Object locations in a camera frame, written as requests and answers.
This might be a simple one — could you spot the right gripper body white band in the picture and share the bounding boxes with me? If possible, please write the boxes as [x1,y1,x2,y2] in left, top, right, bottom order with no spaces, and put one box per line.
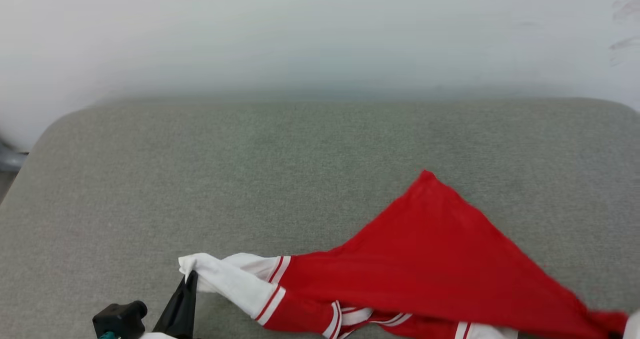
[622,309,640,339]

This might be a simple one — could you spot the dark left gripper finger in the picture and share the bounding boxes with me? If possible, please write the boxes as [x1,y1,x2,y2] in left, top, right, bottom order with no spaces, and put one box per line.
[152,270,200,339]

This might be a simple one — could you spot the red and white shirt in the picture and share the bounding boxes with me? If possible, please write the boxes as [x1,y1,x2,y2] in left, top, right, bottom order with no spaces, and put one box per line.
[178,169,630,339]

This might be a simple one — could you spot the grey metal object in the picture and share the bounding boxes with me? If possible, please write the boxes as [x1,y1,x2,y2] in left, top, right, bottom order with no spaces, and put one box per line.
[0,138,29,173]

